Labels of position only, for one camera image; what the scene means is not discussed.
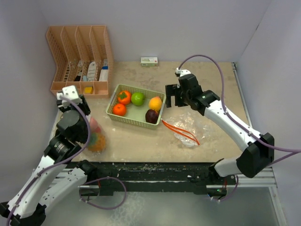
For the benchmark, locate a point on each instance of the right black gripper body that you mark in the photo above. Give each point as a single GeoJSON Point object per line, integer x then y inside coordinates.
{"type": "Point", "coordinates": [181, 98]}

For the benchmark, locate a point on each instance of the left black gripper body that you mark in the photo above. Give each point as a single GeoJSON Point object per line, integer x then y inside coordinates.
{"type": "Point", "coordinates": [83, 106]}

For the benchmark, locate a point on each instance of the dark red toy apple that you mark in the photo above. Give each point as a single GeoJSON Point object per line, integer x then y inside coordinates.
{"type": "Point", "coordinates": [151, 116]}

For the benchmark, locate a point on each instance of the clear zip bag orange zipper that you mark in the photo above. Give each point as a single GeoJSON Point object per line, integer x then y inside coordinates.
{"type": "Point", "coordinates": [97, 143]}

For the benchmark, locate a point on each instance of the toy pineapple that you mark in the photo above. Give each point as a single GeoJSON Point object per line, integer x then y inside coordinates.
{"type": "Point", "coordinates": [97, 142]}

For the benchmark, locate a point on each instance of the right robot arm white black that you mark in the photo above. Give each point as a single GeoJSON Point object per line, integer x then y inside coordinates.
{"type": "Point", "coordinates": [257, 151]}

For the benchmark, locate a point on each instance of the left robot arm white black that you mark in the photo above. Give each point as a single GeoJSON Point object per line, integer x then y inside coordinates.
{"type": "Point", "coordinates": [37, 197]}

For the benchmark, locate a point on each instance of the yellow block in organizer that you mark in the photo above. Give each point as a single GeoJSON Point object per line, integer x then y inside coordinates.
{"type": "Point", "coordinates": [88, 90]}

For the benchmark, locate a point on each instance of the yellow orange toy fruit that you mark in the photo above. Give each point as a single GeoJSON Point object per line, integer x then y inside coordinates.
{"type": "Point", "coordinates": [155, 104]}

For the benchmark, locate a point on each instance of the green plastic basket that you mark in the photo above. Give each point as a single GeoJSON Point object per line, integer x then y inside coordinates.
{"type": "Point", "coordinates": [135, 114]}

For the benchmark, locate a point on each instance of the green toy lime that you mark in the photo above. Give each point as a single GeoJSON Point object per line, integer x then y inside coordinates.
{"type": "Point", "coordinates": [137, 98]}

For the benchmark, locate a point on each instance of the white blue box in organizer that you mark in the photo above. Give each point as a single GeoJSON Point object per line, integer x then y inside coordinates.
{"type": "Point", "coordinates": [104, 74]}

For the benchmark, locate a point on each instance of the small white green box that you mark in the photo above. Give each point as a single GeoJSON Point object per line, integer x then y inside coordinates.
{"type": "Point", "coordinates": [149, 61]}

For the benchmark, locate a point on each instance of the white tube in organizer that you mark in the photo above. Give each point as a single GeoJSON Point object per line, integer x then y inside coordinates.
{"type": "Point", "coordinates": [91, 73]}

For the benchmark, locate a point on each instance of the pink desk organizer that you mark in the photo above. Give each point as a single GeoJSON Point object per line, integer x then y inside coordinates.
{"type": "Point", "coordinates": [73, 48]}

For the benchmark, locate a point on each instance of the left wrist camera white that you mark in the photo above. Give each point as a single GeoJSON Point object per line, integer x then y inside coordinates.
{"type": "Point", "coordinates": [69, 92]}

